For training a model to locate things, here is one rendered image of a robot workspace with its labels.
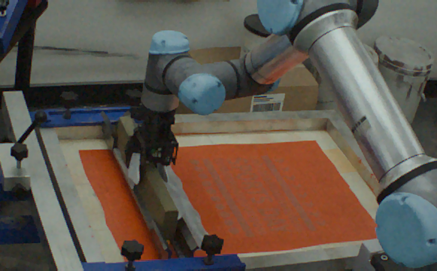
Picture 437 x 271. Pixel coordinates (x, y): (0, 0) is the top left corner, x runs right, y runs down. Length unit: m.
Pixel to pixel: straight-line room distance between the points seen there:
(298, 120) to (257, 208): 0.39
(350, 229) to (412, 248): 0.83
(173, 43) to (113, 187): 0.42
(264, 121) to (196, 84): 0.66
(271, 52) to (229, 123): 0.64
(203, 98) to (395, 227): 0.57
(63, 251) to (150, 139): 0.32
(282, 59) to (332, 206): 0.55
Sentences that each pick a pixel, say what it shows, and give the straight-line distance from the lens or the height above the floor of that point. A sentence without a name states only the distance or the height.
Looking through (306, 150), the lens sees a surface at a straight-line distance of 2.44.
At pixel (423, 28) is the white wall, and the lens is 4.89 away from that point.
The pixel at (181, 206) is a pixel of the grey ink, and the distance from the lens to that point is 2.14.
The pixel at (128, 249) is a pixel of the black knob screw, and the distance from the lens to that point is 1.83.
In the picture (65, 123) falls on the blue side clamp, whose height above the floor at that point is 1.00.
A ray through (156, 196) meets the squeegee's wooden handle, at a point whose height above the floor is 1.06.
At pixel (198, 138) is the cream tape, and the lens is 2.40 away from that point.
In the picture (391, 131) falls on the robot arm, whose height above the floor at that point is 1.52.
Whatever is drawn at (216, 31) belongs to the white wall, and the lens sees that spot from 4.39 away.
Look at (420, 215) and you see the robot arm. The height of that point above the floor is 1.47.
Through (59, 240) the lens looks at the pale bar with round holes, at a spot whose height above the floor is 1.04.
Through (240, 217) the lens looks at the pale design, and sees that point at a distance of 2.15.
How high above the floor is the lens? 2.18
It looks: 30 degrees down
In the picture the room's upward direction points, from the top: 11 degrees clockwise
